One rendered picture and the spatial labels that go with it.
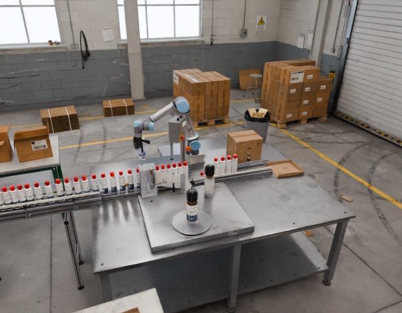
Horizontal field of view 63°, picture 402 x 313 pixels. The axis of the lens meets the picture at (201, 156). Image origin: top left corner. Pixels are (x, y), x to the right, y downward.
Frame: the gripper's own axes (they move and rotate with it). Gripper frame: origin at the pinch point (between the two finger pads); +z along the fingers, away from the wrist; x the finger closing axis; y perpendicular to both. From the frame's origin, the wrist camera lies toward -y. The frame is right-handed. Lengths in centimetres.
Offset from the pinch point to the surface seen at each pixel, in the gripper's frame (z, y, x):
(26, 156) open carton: 16, 112, -69
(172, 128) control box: -42, -19, 43
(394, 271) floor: 99, -215, 147
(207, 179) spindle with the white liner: -6, -39, 78
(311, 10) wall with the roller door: -103, -485, -375
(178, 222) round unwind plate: 10, -4, 102
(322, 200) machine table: 16, -136, 112
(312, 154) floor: 100, -305, -92
